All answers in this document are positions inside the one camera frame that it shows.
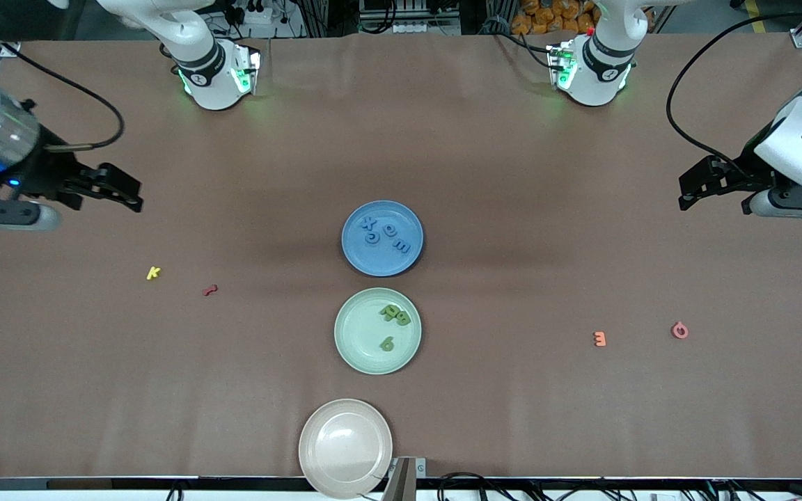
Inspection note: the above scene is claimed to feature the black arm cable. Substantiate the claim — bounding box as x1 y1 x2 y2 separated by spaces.
666 10 802 166
0 43 126 151

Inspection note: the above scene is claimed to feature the orange mesh bag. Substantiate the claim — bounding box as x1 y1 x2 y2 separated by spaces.
511 0 600 37

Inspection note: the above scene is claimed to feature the white power strip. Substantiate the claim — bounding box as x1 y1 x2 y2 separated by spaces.
387 21 461 35

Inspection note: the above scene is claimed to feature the brown table cover sheet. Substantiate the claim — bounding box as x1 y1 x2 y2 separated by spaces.
0 31 802 481

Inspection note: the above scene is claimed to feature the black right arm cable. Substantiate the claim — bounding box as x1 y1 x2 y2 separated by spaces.
0 43 126 151

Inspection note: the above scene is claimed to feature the beige round plate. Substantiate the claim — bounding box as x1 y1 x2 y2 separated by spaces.
298 398 394 500

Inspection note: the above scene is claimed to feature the pale green round plate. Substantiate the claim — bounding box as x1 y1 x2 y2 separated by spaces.
333 287 423 376

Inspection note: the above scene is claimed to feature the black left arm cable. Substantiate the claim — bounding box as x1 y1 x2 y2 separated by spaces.
666 10 802 166

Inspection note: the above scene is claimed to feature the grey metal mounting bracket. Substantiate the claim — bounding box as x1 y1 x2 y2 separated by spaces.
382 456 427 501

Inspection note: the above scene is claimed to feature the blue round plate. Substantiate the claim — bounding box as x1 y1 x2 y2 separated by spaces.
341 200 425 278

